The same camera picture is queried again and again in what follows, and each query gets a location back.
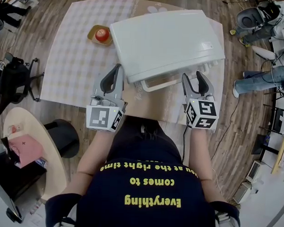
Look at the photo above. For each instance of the pink checkered tablecloth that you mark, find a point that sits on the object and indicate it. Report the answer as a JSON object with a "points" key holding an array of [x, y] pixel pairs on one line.
{"points": [[76, 66]]}

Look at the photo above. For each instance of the person's right forearm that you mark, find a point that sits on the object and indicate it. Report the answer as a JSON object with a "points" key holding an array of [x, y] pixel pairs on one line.
{"points": [[199, 154]]}

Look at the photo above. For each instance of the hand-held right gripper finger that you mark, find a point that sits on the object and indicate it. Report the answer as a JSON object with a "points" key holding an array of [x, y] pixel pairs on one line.
{"points": [[204, 83], [189, 86]]}

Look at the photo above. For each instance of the small white box device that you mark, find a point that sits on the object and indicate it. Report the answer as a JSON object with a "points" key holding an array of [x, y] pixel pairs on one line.
{"points": [[255, 170]]}

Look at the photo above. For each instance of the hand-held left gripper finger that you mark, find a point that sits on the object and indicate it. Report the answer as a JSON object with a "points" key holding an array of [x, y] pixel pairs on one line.
{"points": [[108, 80], [119, 86]]}

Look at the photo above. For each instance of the black case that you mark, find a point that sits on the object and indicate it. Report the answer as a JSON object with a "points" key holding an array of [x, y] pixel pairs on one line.
{"points": [[16, 176]]}

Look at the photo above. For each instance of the person's left forearm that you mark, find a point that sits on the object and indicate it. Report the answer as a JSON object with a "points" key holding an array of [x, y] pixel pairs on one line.
{"points": [[96, 153]]}

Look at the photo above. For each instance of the grey bucket seat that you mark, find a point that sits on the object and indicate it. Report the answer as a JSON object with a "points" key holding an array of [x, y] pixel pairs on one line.
{"points": [[248, 19]]}

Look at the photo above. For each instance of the black office chair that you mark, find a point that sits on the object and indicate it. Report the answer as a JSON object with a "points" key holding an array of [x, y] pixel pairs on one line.
{"points": [[15, 78]]}

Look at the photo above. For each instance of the pink flat box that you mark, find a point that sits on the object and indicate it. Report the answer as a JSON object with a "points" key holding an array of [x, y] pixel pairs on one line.
{"points": [[26, 148]]}

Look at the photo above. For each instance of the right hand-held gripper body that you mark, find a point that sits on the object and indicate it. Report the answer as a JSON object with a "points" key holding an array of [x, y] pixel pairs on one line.
{"points": [[202, 112]]}

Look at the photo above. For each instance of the red apple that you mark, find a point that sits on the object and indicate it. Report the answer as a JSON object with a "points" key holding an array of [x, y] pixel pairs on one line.
{"points": [[102, 34]]}

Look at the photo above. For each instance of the white toaster oven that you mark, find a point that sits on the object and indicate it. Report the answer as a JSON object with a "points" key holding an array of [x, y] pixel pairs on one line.
{"points": [[163, 41]]}

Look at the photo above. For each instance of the white oval board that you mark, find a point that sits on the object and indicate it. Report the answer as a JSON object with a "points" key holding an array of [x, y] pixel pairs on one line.
{"points": [[263, 52]]}

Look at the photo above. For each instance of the round beige side table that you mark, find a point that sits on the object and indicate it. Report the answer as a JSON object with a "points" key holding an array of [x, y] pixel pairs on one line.
{"points": [[34, 128]]}

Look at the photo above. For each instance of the black round stool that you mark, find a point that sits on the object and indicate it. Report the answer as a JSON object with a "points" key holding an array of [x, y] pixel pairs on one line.
{"points": [[64, 138]]}

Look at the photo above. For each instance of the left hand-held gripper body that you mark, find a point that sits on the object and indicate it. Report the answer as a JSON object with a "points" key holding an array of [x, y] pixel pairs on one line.
{"points": [[102, 116]]}

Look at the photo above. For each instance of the white ribbed box device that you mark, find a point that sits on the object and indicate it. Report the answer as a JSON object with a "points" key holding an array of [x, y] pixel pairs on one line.
{"points": [[244, 192]]}

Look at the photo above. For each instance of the person's dark printed shirt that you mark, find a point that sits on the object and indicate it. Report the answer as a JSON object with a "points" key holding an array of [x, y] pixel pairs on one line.
{"points": [[148, 192]]}

